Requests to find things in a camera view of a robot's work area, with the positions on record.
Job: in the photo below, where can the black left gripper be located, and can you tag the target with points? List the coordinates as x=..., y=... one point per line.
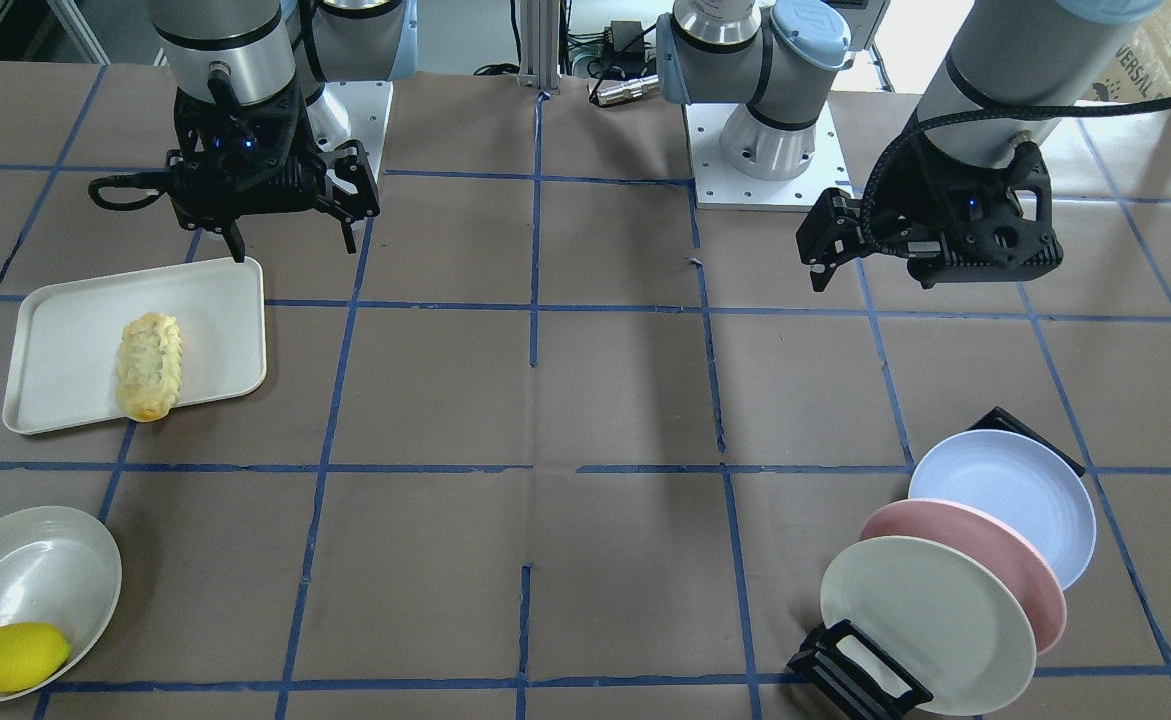
x=917, y=195

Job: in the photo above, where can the cream plate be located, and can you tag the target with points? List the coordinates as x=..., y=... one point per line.
x=941, y=615

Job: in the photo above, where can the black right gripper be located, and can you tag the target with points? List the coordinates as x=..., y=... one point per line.
x=354, y=187

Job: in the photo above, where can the aluminium frame post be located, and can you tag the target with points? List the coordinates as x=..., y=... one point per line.
x=540, y=26

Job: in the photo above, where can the black dish rack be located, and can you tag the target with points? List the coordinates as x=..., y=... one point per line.
x=850, y=669

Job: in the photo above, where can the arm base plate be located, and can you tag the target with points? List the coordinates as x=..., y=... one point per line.
x=745, y=185
x=360, y=110

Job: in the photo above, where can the yellow lemon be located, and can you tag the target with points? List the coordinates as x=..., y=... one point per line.
x=29, y=654

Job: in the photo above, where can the pink plate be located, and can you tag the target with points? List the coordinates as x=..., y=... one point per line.
x=995, y=545

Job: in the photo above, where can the white oval bowl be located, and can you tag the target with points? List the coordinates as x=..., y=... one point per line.
x=59, y=567

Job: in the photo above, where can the white rectangular tray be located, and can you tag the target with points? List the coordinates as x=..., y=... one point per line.
x=63, y=371

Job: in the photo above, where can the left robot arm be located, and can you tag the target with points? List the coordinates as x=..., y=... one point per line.
x=1012, y=71

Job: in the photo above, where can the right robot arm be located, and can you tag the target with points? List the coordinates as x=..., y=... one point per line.
x=237, y=53

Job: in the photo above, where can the blue plate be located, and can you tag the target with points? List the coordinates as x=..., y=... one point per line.
x=1021, y=482

